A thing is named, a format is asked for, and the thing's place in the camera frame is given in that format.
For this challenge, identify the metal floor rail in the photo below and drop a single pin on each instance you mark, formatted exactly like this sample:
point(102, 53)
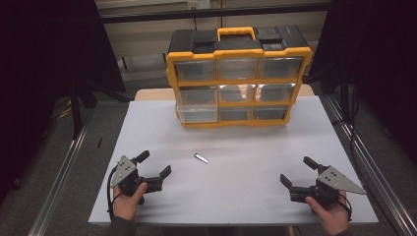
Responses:
point(60, 177)
point(370, 170)

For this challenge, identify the yellow black drawer organizer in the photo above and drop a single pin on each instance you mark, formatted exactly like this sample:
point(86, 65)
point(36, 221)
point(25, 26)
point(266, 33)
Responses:
point(238, 77)

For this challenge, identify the black horizontal bar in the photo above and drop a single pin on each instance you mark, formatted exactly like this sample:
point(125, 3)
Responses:
point(213, 13)

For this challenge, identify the person's right hand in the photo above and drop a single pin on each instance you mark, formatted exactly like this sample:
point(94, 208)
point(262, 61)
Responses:
point(331, 216)

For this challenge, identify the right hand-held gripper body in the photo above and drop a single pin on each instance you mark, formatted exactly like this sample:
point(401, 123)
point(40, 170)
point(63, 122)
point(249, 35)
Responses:
point(329, 183)

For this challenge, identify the black metal stand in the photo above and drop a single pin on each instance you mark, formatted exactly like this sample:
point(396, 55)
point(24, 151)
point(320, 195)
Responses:
point(76, 111)

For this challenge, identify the black curtain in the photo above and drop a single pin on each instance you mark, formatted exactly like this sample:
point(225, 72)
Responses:
point(42, 65)
point(377, 59)

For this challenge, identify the small silver metal piece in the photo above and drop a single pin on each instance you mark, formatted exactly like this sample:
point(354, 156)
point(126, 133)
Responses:
point(201, 158)

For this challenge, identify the person's left hand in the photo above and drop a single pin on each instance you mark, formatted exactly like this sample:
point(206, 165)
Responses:
point(128, 202)

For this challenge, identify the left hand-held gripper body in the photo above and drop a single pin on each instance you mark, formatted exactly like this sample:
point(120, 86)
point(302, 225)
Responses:
point(126, 170)

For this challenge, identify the small black stick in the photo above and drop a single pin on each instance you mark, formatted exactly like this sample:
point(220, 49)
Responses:
point(100, 143)

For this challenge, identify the large clear plastic drawer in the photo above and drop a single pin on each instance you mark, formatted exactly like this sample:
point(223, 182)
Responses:
point(197, 105)

